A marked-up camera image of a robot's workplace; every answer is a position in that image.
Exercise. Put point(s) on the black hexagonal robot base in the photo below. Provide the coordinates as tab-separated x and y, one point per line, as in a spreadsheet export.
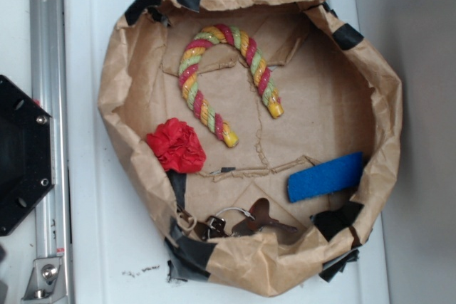
26	171

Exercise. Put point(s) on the aluminium extrusion rail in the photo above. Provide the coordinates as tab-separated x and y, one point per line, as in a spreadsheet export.
48	86

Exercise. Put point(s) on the brown keys on ring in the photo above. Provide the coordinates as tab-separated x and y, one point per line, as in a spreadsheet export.
255	219

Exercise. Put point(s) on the blue sponge block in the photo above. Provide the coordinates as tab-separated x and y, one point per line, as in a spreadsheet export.
326	178

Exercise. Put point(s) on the brown paper bag bin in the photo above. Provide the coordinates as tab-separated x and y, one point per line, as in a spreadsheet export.
339	96

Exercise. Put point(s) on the metal corner bracket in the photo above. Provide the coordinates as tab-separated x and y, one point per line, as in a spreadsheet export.
45	284

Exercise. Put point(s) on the multicolored twisted rope toy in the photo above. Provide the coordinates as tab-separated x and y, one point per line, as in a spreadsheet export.
211	36

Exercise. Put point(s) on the crumpled red paper ball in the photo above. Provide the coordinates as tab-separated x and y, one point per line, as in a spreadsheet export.
177	147

